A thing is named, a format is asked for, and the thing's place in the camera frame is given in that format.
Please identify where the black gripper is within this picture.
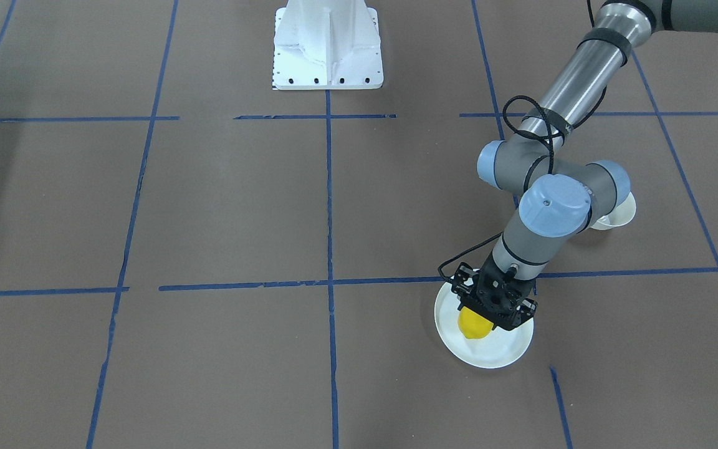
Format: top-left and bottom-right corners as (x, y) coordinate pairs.
(451, 258), (538, 331)

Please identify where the yellow lemon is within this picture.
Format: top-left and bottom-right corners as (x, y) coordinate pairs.
(457, 307), (495, 339)

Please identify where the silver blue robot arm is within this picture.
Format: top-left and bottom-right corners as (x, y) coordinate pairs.
(446, 1), (718, 331)

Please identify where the white round plate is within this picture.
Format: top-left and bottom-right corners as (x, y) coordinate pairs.
(434, 283), (535, 369)

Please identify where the white small bowl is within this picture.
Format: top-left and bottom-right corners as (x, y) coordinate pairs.
(591, 191), (636, 231)

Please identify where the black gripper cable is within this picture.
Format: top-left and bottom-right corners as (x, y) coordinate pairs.
(438, 95), (609, 281)

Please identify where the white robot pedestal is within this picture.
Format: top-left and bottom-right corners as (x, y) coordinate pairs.
(272, 1), (385, 90)

